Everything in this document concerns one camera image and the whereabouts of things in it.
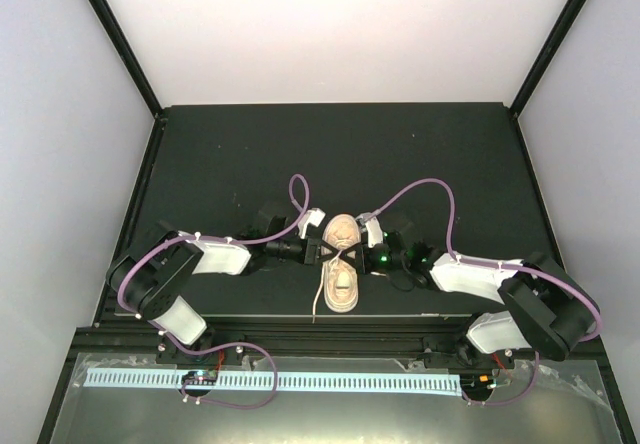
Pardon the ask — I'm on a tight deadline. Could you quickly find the beige sneaker shoe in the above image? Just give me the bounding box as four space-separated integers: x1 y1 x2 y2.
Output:
321 214 361 313

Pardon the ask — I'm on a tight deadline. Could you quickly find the white shoelace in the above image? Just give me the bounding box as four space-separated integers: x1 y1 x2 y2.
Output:
311 259 360 322

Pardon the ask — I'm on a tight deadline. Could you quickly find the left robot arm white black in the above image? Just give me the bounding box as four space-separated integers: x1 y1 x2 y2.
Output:
106 208 326 363

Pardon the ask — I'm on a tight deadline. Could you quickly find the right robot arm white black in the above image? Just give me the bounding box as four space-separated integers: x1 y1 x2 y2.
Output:
350 213 602 367

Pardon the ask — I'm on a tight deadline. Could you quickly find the right small circuit board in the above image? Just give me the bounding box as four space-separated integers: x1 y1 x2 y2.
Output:
472 374 512 390

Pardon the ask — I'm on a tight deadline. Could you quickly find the small circuit board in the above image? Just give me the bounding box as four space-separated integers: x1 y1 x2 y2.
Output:
472 374 512 390
181 370 218 385

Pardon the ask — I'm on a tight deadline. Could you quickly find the left small circuit board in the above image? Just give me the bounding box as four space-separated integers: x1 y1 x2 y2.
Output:
181 370 218 385

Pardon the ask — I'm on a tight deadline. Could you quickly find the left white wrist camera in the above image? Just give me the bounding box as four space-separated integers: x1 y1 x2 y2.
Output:
297 208 326 239

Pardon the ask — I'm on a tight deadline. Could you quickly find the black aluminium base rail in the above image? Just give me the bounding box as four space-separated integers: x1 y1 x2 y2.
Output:
206 315 470 357

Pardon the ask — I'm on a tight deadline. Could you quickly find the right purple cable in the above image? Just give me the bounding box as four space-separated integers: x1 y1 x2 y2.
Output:
372 178 601 408

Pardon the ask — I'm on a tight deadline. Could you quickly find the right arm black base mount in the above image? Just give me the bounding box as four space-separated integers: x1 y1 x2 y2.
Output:
417 344 514 370

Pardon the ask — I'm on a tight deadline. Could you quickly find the white slotted cable duct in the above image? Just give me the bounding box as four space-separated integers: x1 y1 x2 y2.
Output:
83 368 462 397

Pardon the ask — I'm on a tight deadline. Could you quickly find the left black frame post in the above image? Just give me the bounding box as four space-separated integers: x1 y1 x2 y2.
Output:
88 0 163 118

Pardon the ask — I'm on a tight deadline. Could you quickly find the black frame post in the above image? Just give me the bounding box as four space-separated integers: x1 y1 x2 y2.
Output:
88 0 163 118
510 0 588 118

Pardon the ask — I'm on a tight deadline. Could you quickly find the right black frame post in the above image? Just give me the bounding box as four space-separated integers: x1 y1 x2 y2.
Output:
510 0 588 118

